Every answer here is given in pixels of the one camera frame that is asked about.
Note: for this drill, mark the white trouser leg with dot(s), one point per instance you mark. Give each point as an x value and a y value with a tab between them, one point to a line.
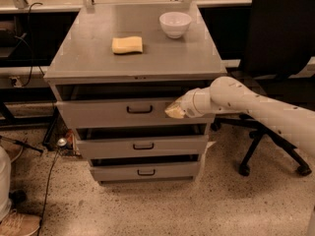
5	175

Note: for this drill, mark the tan sneaker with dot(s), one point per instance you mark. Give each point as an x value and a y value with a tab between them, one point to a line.
19	224

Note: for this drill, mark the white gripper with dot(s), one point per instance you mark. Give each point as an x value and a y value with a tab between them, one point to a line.
188	104

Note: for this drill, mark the grey drawer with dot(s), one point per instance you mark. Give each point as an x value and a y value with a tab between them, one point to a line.
141	147
147	171
134	112

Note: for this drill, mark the yellow sponge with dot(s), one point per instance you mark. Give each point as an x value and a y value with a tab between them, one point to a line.
123	45

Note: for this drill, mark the black office chair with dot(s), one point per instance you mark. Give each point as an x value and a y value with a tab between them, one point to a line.
279	44

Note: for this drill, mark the grey middle drawer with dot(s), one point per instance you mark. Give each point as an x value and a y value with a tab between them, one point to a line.
141	147

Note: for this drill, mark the grey bottom drawer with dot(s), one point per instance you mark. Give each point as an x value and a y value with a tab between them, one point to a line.
147	171

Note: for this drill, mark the grey metal drawer cabinet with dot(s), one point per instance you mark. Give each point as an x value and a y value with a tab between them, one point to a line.
85	68

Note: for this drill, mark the grey top drawer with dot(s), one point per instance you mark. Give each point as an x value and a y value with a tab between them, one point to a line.
134	112

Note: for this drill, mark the white bowl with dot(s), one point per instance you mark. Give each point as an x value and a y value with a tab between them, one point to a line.
175	24

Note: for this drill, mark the black tripod leg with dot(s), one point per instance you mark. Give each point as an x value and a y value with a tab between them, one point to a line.
20	143

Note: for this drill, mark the white power outlet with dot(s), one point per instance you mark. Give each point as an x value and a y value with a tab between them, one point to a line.
16	82

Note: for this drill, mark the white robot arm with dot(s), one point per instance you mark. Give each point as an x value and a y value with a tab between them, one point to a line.
228	95

